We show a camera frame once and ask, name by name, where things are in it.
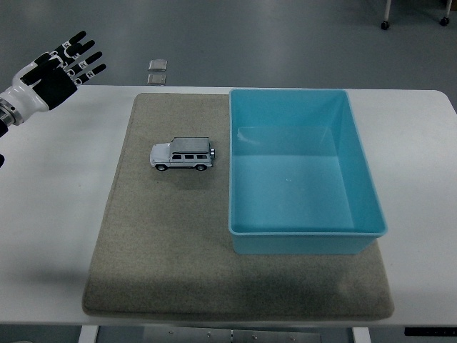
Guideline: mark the blue plastic box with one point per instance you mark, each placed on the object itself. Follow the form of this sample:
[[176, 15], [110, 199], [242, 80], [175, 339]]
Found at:
[[303, 193]]

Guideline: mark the white cart leg with caster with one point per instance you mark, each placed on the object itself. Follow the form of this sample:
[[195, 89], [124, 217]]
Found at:
[[445, 12], [385, 14]]

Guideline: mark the white toy car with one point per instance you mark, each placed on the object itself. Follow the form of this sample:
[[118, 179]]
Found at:
[[185, 150]]

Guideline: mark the white table leg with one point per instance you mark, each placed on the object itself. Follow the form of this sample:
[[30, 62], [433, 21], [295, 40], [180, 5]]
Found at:
[[361, 336], [87, 336]]

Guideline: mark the beige fabric mat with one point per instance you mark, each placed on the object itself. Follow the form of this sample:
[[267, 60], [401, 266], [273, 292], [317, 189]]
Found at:
[[160, 232]]

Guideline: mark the grey metal plate with screws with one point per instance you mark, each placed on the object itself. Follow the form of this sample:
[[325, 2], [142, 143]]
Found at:
[[250, 337]]

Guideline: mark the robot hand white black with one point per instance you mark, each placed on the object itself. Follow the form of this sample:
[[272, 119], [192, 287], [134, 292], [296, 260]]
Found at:
[[32, 96]]

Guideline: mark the black table control panel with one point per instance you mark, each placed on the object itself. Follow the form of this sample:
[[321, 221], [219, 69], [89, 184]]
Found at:
[[428, 331]]

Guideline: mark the silver floor socket cover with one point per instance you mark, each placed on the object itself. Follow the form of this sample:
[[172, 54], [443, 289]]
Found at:
[[157, 79], [158, 64]]

